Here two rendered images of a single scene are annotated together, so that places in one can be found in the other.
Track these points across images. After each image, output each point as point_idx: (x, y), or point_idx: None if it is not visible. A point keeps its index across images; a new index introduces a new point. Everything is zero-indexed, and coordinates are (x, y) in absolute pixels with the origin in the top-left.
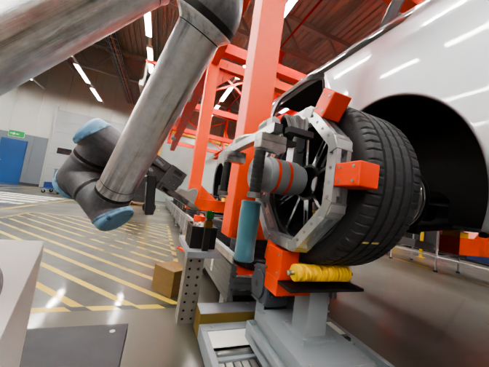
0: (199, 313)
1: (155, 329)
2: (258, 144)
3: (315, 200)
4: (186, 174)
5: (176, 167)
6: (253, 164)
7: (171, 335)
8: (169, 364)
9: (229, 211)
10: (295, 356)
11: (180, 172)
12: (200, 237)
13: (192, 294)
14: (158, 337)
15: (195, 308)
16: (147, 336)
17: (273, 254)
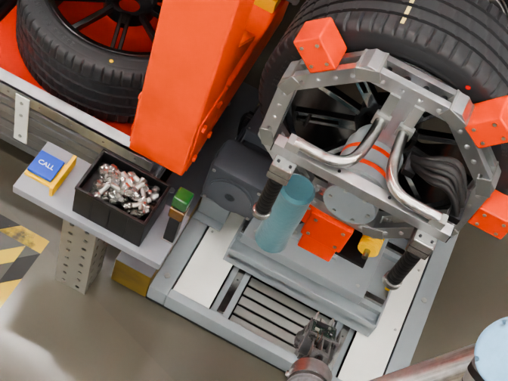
0: (140, 275)
1: (76, 331)
2: (422, 257)
3: None
4: (341, 330)
5: (339, 341)
6: (407, 268)
7: (108, 320)
8: (165, 358)
9: (175, 138)
10: (339, 284)
11: (336, 335)
12: (151, 221)
13: (100, 253)
14: (100, 339)
15: (102, 258)
16: (87, 351)
17: (329, 229)
